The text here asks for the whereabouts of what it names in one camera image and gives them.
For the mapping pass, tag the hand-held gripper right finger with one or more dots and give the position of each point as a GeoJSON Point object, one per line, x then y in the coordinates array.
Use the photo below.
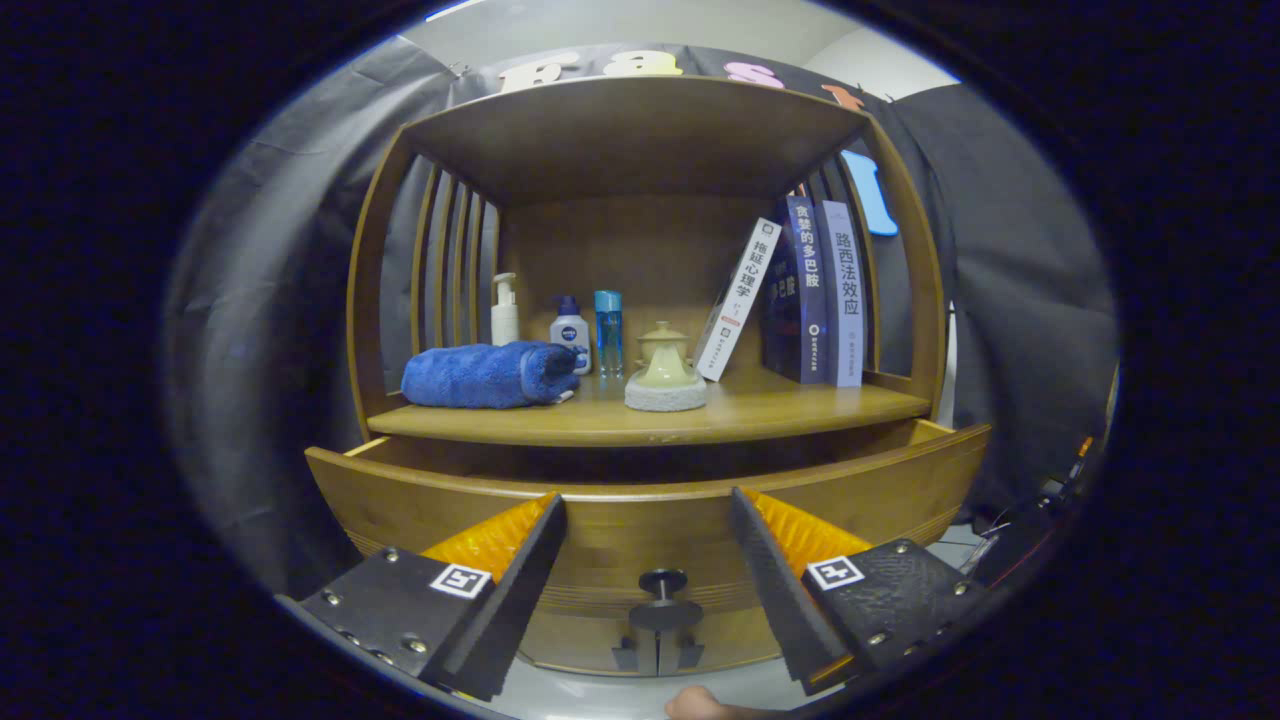
{"type": "Point", "coordinates": [775, 600]}

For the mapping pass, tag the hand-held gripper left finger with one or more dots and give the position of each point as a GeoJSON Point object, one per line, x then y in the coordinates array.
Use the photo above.
{"type": "Point", "coordinates": [510, 610]}

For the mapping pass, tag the wooden drawer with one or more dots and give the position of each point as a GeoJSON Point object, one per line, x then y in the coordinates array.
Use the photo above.
{"type": "Point", "coordinates": [650, 520]}

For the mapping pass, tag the pale green brush white base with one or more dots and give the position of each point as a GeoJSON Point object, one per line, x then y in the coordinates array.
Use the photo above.
{"type": "Point", "coordinates": [665, 390]}

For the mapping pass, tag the wooden cabinet door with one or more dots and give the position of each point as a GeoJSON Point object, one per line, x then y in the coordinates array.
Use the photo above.
{"type": "Point", "coordinates": [580, 640]}
{"type": "Point", "coordinates": [740, 630]}

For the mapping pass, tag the wooden countertop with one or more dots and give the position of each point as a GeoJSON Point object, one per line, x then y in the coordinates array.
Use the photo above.
{"type": "Point", "coordinates": [780, 405]}

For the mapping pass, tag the wooden cabinet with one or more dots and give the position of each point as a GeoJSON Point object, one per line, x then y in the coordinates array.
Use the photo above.
{"type": "Point", "coordinates": [620, 250]}

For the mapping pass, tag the blue folded towel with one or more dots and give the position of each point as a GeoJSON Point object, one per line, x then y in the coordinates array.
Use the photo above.
{"type": "Point", "coordinates": [480, 375]}

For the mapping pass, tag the white bottle with blue cap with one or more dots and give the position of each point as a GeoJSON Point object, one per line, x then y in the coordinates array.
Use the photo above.
{"type": "Point", "coordinates": [570, 335]}

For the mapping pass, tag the beige lidded tea cup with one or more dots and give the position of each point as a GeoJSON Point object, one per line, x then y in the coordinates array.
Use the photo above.
{"type": "Point", "coordinates": [663, 340]}

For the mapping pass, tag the white pump bottle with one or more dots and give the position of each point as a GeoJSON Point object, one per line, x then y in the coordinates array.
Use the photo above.
{"type": "Point", "coordinates": [505, 325]}

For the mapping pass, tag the clear blue bottle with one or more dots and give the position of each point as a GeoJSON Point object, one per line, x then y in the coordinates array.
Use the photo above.
{"type": "Point", "coordinates": [608, 335]}

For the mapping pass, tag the dark blue book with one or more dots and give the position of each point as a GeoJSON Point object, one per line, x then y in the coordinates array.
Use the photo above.
{"type": "Point", "coordinates": [800, 300]}

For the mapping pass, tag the white book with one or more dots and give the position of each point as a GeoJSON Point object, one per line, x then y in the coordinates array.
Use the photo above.
{"type": "Point", "coordinates": [740, 295]}

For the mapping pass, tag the pale blue book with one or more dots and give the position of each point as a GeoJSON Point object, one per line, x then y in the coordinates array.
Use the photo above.
{"type": "Point", "coordinates": [845, 300]}

